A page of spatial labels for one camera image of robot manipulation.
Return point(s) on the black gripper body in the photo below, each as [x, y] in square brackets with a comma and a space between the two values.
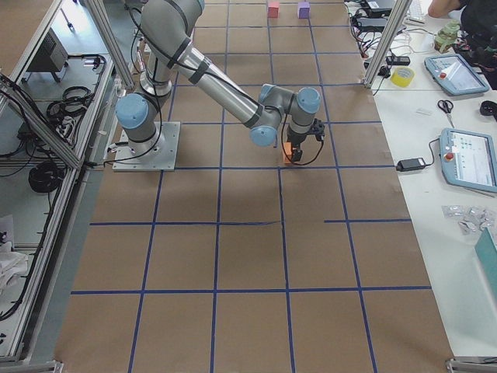
[295, 141]

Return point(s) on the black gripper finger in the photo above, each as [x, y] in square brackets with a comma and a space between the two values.
[296, 154]

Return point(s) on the orange foam block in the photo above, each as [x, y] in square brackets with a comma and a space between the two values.
[288, 152]

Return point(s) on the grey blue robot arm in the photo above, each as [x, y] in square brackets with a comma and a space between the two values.
[277, 115]

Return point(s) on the yellow tape roll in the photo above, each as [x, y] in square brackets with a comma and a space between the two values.
[402, 76]

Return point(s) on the black power brick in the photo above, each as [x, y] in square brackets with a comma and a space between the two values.
[398, 60]

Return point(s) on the black power adapter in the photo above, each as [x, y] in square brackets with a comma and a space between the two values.
[408, 165]

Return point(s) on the purple foam block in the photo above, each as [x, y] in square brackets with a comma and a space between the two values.
[303, 10]

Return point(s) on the red foam block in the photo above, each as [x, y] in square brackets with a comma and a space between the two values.
[273, 9]

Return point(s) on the black scissors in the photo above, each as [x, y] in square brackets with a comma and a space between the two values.
[446, 106]

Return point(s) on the upper teach pendant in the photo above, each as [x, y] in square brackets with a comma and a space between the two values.
[455, 76]

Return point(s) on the teach pendant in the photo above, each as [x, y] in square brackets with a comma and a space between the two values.
[455, 76]
[468, 159]

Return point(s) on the lower teach pendant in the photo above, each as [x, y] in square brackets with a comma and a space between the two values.
[468, 159]

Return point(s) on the green cup object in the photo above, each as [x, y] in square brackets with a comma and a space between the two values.
[447, 36]

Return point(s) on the plastic bags of screws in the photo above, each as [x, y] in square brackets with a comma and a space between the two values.
[471, 219]

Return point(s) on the person at desk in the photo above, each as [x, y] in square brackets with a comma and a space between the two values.
[478, 21]

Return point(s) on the teal folder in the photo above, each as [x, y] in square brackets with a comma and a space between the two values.
[485, 249]

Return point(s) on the grey control box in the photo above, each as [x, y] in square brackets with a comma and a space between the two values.
[51, 57]

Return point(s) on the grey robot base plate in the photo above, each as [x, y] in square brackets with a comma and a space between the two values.
[158, 153]

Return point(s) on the aluminium frame post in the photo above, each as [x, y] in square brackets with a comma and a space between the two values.
[391, 29]

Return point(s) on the aluminium frame cage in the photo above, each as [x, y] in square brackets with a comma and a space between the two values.
[43, 174]

